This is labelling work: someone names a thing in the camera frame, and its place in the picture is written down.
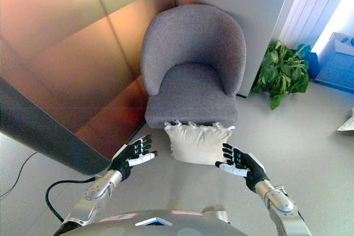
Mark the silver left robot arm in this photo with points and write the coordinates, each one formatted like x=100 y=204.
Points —
x=96 y=190

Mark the green leafy plant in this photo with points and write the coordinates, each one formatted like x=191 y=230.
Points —
x=282 y=73

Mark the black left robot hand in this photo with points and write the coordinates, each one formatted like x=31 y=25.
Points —
x=123 y=162

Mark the white tasselled pillow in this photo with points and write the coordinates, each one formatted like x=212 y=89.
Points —
x=195 y=143

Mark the blue storage box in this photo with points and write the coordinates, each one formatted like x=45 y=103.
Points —
x=336 y=64

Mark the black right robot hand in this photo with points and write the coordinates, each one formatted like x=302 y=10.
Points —
x=250 y=168

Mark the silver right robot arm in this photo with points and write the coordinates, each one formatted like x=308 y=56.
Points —
x=282 y=208

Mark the dark grey partition panel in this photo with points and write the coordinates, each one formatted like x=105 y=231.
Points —
x=41 y=125

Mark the white paper bag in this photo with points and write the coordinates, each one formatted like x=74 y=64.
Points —
x=348 y=124

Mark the grey robot torso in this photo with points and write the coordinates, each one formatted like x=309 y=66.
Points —
x=166 y=226

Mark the grey fabric armchair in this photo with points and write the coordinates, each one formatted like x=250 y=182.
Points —
x=193 y=81

